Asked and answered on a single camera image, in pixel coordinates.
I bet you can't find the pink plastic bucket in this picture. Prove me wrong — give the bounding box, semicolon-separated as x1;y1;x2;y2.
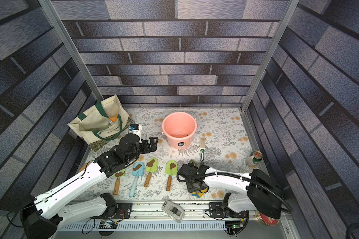
162;112;197;150

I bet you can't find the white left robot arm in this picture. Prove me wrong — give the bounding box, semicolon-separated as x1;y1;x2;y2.
20;133;159;239

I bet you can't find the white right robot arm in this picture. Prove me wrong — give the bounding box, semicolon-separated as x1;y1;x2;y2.
177;163;294;219

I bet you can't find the blue trowel with soil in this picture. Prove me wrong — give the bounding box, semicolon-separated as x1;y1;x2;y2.
129;162;145;198

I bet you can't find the cream canvas tote bag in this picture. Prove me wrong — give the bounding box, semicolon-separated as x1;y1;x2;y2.
68;95;132;152

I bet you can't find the round red gold tin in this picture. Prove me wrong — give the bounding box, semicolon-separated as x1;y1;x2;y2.
255;211;279;226

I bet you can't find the green trowel yellow handle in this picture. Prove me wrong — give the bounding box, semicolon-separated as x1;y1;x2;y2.
191;188;209;198

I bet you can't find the green shovel brown handle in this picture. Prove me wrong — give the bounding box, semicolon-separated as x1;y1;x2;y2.
165;160;178;192

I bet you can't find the green trowel brown handle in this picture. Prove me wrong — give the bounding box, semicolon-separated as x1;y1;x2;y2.
144;157;159;188

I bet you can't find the green hand rake wooden handle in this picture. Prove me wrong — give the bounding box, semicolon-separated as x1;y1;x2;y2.
113;169;126;195

